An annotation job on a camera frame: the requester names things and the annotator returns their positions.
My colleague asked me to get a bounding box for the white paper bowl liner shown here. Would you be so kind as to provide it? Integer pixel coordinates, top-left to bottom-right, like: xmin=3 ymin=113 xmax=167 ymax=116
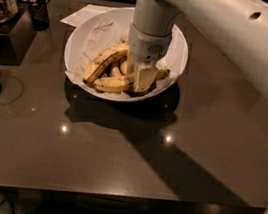
xmin=63 ymin=8 xmax=185 ymax=102

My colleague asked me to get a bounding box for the long curved banana front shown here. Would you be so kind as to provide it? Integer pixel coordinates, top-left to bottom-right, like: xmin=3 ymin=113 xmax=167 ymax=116
xmin=93 ymin=73 xmax=134 ymax=94

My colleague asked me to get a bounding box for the white paper sheet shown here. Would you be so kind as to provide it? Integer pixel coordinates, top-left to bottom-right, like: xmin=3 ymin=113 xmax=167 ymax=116
xmin=60 ymin=4 xmax=113 ymax=28

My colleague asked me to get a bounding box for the dark box stand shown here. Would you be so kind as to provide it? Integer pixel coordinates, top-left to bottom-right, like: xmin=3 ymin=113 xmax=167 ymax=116
xmin=0 ymin=4 xmax=36 ymax=66

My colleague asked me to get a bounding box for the long spotted banana left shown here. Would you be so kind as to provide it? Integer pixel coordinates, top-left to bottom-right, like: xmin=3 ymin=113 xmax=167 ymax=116
xmin=82 ymin=42 xmax=128 ymax=84

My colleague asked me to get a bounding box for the white bowl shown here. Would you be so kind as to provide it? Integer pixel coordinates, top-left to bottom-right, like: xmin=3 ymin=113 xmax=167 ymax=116
xmin=57 ymin=0 xmax=195 ymax=112

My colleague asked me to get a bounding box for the small banana centre left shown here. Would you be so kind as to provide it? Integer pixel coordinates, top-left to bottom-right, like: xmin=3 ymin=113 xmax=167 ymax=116
xmin=109 ymin=63 xmax=122 ymax=77

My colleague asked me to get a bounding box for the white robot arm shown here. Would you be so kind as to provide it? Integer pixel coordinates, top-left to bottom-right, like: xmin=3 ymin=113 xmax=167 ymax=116
xmin=128 ymin=0 xmax=268 ymax=100

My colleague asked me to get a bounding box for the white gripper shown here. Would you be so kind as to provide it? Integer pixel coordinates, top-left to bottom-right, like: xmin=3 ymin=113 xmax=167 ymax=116
xmin=126 ymin=24 xmax=172 ymax=93

